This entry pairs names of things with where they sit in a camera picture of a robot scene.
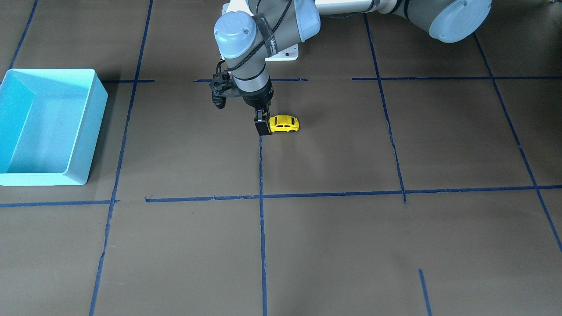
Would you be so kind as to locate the yellow beetle toy car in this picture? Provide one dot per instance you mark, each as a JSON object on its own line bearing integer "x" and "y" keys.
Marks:
{"x": 284, "y": 123}

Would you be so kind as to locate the light blue plastic bin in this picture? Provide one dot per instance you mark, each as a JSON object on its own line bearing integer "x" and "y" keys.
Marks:
{"x": 50, "y": 120}

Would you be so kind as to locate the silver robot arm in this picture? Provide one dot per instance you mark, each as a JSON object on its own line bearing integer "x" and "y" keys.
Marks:
{"x": 247, "y": 38}

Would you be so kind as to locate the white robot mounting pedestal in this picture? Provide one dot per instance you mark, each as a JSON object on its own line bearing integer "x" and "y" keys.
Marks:
{"x": 289, "y": 54}

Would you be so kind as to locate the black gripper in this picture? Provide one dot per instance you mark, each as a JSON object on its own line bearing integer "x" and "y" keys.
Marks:
{"x": 258, "y": 100}

